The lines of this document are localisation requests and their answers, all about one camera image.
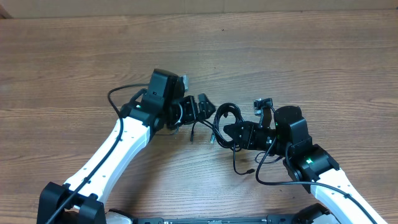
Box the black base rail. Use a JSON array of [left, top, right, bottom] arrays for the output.
[[105, 208, 312, 224]]

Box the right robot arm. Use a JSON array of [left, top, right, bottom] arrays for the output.
[[223, 98, 385, 223]]

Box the black usb cable bundle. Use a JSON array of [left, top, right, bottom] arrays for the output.
[[189, 102, 256, 176]]

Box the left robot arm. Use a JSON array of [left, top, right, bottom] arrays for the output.
[[37, 69, 216, 223]]

